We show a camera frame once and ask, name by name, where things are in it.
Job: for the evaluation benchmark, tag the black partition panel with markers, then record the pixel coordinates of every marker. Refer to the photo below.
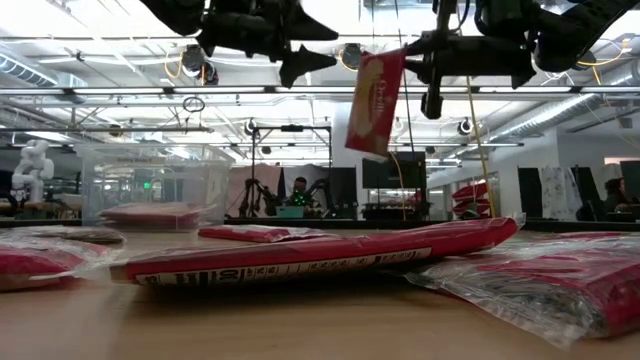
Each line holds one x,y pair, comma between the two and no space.
530,195

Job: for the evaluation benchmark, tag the red stacked bins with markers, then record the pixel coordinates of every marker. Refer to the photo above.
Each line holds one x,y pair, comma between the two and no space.
470,192

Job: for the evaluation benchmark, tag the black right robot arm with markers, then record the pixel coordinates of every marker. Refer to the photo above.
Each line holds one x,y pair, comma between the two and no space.
565,40

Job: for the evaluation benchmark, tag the distant black robot station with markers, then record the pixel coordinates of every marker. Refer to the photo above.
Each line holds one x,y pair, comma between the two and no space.
292,128

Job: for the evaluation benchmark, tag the white patterned cloth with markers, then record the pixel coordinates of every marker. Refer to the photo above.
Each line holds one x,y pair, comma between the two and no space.
557,192

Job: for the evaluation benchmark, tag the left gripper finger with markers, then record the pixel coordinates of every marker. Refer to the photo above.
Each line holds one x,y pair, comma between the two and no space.
300,62
305,27

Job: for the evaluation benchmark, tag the black monitor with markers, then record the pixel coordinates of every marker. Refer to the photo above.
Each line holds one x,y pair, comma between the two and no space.
631,177
400,172

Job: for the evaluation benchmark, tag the person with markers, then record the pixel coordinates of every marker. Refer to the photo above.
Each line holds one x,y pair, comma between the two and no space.
615,192
300,187

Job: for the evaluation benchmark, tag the clear plastic bin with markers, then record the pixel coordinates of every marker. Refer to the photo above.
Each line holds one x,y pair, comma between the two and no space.
150,175

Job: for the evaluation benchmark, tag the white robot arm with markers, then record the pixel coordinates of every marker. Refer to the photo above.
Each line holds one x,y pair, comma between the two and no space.
32,170

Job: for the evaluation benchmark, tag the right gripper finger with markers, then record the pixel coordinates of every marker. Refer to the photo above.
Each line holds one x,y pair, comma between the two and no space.
424,70
425,47

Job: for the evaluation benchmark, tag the small teal box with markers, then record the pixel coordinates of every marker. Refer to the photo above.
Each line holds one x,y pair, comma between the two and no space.
290,212

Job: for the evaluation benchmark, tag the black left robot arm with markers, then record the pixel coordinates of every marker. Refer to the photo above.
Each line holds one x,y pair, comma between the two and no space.
175,15

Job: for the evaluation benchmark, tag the pink backdrop cloth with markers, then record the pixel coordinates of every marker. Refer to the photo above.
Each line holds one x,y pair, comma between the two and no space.
265,175

